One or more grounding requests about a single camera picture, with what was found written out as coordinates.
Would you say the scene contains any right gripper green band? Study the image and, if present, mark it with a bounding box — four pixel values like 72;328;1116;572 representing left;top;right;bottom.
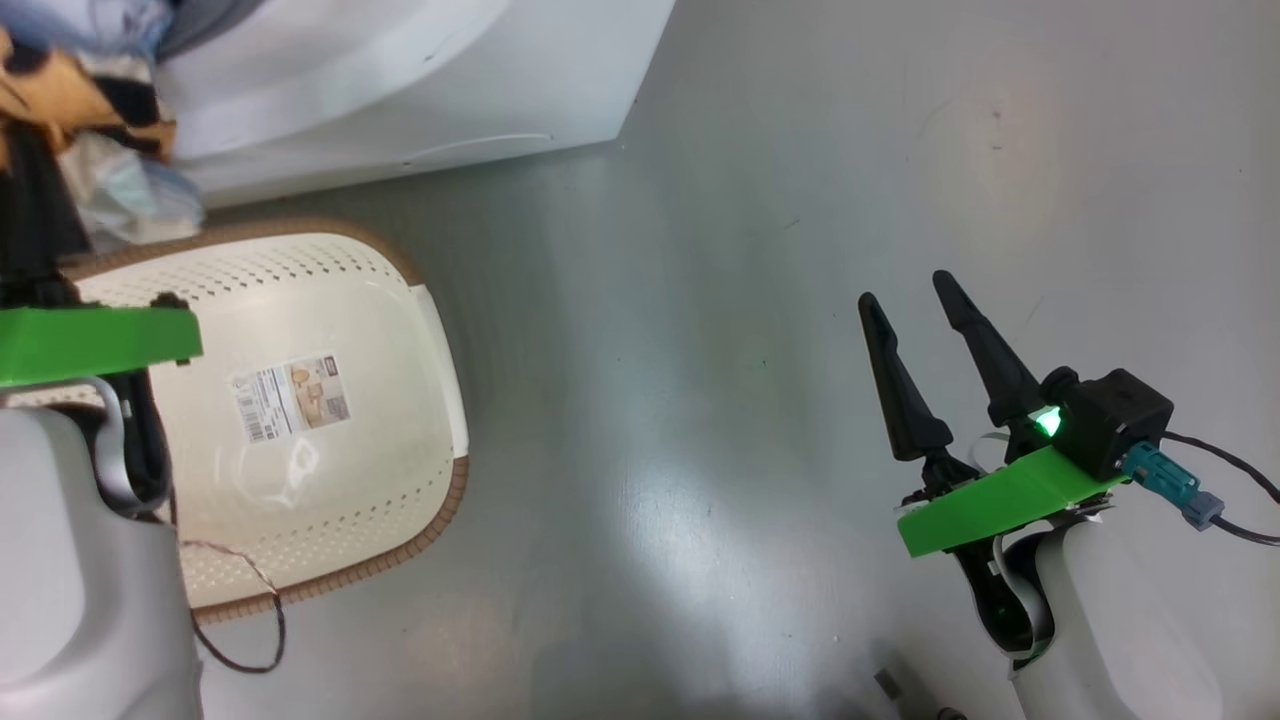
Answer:
857;269;1127;558

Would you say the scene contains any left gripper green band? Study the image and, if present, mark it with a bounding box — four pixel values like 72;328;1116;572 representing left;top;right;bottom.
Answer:
0;135;205;389

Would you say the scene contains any white garment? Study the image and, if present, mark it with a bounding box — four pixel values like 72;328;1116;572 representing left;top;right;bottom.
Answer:
60;130;208;251

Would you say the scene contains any light blue cartoon print garment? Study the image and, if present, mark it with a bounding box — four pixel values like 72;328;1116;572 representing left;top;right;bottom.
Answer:
0;0;179;166

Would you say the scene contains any basket product label sticker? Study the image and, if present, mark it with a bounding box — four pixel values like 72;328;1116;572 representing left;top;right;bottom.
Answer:
232;353;351;446

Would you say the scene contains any cream perforated laundry basket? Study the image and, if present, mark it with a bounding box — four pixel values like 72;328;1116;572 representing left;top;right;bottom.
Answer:
55;218;471;626

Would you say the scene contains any white washing machine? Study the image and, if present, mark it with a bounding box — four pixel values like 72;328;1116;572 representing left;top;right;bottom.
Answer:
150;0;679;208

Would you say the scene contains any right camera cable teal connector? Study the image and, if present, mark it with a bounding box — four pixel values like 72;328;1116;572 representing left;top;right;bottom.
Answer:
1122;430;1280;547

